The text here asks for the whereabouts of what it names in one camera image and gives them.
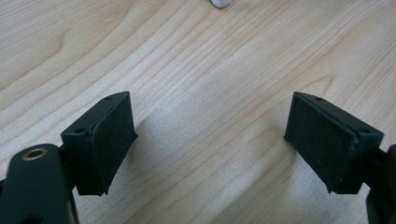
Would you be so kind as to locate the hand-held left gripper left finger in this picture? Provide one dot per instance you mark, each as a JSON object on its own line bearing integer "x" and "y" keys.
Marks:
{"x": 102, "y": 146}

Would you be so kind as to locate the transparent plastic bag white trim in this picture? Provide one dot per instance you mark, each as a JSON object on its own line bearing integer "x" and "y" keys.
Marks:
{"x": 220, "y": 2}

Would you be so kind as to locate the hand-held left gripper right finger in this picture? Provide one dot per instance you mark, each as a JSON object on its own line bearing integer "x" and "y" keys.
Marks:
{"x": 330, "y": 146}

